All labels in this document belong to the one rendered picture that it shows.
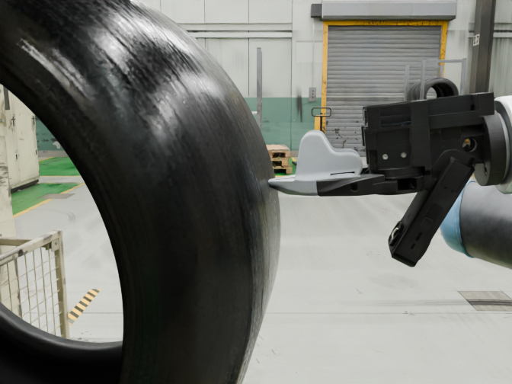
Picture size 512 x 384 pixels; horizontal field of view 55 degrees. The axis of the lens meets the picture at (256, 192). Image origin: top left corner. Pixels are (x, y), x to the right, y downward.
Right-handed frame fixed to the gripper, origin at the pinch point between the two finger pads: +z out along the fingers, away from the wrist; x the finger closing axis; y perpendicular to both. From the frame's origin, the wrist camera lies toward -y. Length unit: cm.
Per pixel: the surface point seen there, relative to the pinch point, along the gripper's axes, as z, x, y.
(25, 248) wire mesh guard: 63, -46, -15
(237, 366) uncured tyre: 3.5, 13.7, -11.5
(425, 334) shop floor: -45, -224, -129
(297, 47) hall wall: 64, -1116, 138
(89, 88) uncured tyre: 9.9, 17.4, 10.8
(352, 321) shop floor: -5, -234, -124
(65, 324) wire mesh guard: 66, -59, -39
